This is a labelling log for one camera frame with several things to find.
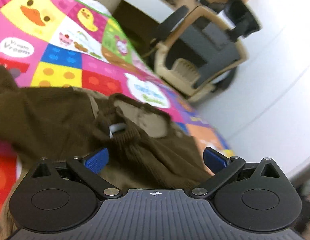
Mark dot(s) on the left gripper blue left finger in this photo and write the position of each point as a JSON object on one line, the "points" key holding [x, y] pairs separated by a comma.
{"points": [[96, 161]]}

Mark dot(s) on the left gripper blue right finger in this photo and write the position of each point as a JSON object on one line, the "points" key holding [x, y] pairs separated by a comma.
{"points": [[215, 161]]}

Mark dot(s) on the brown corduroy garment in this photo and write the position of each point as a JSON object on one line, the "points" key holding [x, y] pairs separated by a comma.
{"points": [[149, 172]]}

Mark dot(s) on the beige mesh office chair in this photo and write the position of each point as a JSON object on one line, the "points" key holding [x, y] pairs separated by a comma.
{"points": [[198, 51]]}

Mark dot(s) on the colourful cartoon play blanket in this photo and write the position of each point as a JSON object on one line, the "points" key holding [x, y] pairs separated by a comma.
{"points": [[50, 49]]}

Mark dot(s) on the white bed sheet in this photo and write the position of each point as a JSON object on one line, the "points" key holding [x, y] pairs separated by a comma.
{"points": [[97, 6]]}

